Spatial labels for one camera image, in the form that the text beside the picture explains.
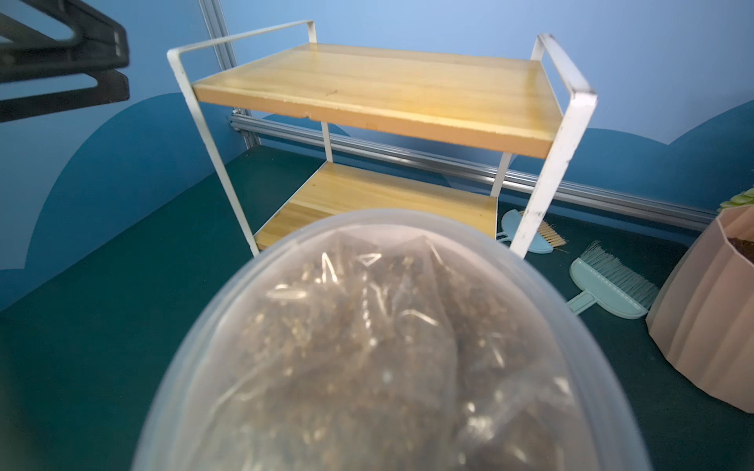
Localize blue brush tan bristles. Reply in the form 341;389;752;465
496;208;567;255

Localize aluminium back rail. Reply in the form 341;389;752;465
229;113;718;232

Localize clear lid seed container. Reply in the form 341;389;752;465
133;210;651;470

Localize white flower plant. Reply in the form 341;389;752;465
718;188;754;212

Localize mint green hand brush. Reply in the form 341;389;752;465
567;241;660;320

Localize white frame wooden shelf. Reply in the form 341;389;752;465
167;22;598;256

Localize pink ribbed flower pot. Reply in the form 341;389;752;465
646;205;753;413

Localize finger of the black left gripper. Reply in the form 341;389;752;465
1;1;130;82
1;70;130;123

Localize left aluminium corner post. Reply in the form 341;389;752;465
198;0;261;149

